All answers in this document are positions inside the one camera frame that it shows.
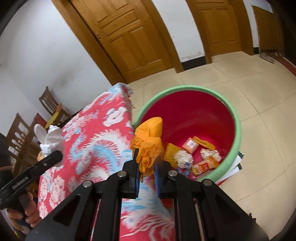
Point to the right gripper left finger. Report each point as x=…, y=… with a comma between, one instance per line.
x=93, y=210

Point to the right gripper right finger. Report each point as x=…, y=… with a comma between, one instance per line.
x=203, y=211

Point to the cream wrapper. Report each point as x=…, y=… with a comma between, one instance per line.
x=206, y=153

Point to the white tissue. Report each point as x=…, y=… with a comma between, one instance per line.
x=183, y=159

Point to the orange cardboard box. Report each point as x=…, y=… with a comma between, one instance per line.
x=190, y=145

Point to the yellow foam fruit net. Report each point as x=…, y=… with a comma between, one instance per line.
x=171, y=149

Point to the orange cloth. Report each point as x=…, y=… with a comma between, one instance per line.
x=147, y=139

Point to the orange snack packet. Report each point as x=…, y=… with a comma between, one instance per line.
x=209, y=164

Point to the person left hand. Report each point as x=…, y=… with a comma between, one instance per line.
x=31, y=213

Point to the red yellow apple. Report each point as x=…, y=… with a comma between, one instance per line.
x=40, y=156

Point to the near wooden chair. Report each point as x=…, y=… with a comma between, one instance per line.
x=21, y=143

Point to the papers under bin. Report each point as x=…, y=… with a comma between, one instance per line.
x=236, y=167

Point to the white sock bundle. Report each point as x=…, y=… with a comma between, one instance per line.
x=50, y=140

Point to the far chair yellow cushion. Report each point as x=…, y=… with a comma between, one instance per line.
x=55, y=109

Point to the red floral tablecloth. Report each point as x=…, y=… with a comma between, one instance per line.
x=96, y=145

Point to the red bin green rim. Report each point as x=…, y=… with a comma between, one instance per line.
x=191, y=111

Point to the red doormat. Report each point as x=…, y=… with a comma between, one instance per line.
x=283, y=61

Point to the grey shoes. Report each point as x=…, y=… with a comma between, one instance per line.
x=266, y=57

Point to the left wooden door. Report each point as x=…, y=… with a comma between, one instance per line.
x=127, y=40

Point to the wooden door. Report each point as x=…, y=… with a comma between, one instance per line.
x=223, y=27
x=127, y=40

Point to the right wooden door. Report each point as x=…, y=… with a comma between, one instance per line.
x=223, y=27

